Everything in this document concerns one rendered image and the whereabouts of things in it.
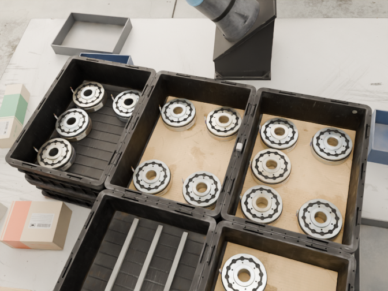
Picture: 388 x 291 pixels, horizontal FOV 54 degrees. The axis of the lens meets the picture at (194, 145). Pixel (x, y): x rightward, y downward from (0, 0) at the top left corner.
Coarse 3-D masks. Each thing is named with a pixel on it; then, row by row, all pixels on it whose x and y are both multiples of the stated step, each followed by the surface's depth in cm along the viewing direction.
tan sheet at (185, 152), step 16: (208, 112) 115; (240, 112) 113; (160, 128) 114; (192, 128) 112; (160, 144) 110; (176, 144) 110; (192, 144) 109; (208, 144) 109; (224, 144) 108; (144, 160) 108; (160, 160) 108; (176, 160) 107; (192, 160) 107; (208, 160) 106; (224, 160) 105; (176, 176) 104; (224, 176) 103; (176, 192) 102
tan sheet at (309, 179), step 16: (304, 128) 108; (320, 128) 108; (256, 144) 107; (304, 144) 105; (352, 144) 104; (304, 160) 103; (304, 176) 100; (320, 176) 100; (336, 176) 99; (288, 192) 98; (304, 192) 98; (320, 192) 97; (336, 192) 97; (240, 208) 97; (288, 208) 96; (288, 224) 94; (336, 240) 91
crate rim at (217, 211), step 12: (168, 72) 112; (156, 84) 110; (228, 84) 107; (240, 84) 106; (252, 96) 103; (144, 108) 105; (132, 132) 101; (240, 132) 98; (120, 156) 99; (228, 168) 93; (108, 180) 95; (228, 180) 91; (120, 192) 93; (168, 204) 89; (216, 204) 88; (216, 216) 87
